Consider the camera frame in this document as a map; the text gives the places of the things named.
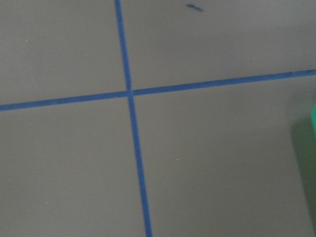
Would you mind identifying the green plastic tray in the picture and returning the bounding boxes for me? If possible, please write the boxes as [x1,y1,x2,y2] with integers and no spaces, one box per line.
[311,105,316,136]

